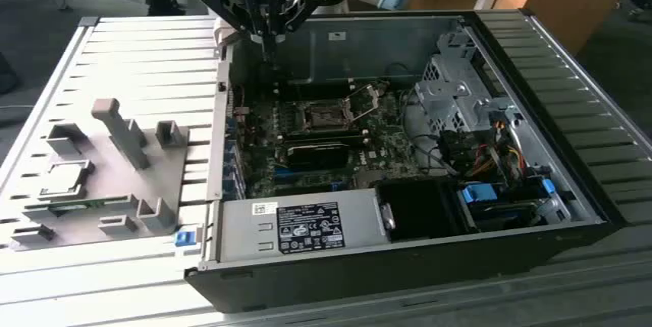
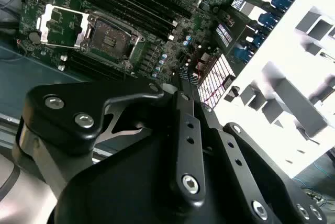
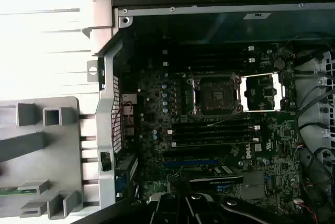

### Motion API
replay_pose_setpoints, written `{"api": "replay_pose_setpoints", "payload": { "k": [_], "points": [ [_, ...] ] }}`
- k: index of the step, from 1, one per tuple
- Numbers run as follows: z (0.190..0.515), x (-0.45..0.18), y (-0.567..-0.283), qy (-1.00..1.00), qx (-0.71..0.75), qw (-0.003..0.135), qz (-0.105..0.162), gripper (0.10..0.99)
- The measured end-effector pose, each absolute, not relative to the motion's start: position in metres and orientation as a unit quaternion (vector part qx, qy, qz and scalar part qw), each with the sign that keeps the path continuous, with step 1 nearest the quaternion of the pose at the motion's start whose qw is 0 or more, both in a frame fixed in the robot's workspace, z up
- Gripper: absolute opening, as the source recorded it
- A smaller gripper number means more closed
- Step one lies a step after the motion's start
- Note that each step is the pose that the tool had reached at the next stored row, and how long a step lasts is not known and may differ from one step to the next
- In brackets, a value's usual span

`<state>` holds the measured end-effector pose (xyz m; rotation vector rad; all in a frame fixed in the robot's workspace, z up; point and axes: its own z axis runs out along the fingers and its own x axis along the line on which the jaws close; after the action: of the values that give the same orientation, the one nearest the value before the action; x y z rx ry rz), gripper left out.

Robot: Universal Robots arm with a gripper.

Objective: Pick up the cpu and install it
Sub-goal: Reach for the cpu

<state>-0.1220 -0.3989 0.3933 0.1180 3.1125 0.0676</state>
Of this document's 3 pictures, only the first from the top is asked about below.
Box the black fan shroud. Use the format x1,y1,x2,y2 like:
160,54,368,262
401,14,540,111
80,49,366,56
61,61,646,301
374,178,480,244

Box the black rectangular heatsink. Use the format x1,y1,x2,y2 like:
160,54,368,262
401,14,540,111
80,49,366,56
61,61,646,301
282,142,352,171

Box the green RAM stick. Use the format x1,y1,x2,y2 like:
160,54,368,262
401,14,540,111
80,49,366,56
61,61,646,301
48,196,124,215

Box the grey flat wire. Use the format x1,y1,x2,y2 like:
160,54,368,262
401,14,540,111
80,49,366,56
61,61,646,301
421,147,462,177

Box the yellow red power wires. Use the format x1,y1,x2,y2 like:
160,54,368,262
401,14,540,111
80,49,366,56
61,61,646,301
470,142,526,180

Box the black open PC case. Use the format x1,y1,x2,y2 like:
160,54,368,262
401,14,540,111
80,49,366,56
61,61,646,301
182,8,630,315

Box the silver power supply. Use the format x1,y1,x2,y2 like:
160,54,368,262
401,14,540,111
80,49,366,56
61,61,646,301
213,188,394,262

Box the green motherboard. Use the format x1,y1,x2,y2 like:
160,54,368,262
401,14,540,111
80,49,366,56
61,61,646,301
222,81,462,201

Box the CPU socket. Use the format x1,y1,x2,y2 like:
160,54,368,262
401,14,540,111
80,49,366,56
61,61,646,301
300,99,357,131

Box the black RAM slot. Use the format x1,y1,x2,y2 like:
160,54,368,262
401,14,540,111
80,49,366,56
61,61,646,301
281,131,361,145

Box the metal drive cage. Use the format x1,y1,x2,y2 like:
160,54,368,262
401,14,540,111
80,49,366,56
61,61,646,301
412,17,529,134

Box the metal socket cover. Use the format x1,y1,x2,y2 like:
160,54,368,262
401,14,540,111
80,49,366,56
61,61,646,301
342,84,382,122

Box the blue case latch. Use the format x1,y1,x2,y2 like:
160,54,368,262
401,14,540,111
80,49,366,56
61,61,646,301
172,230,198,248

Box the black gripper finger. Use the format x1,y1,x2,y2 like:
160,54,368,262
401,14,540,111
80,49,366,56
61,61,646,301
196,0,272,72
269,0,328,73

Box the black chair base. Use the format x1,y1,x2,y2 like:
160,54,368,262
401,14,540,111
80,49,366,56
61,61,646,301
145,0,188,18

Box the grey parts rack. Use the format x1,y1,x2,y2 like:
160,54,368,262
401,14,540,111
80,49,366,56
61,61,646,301
8,97,190,254

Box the hard disk in blue carrier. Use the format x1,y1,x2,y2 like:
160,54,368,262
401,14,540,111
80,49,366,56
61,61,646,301
454,183,544,231

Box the silver topped CPU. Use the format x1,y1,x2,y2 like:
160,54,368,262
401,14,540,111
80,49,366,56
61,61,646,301
38,160,88,199

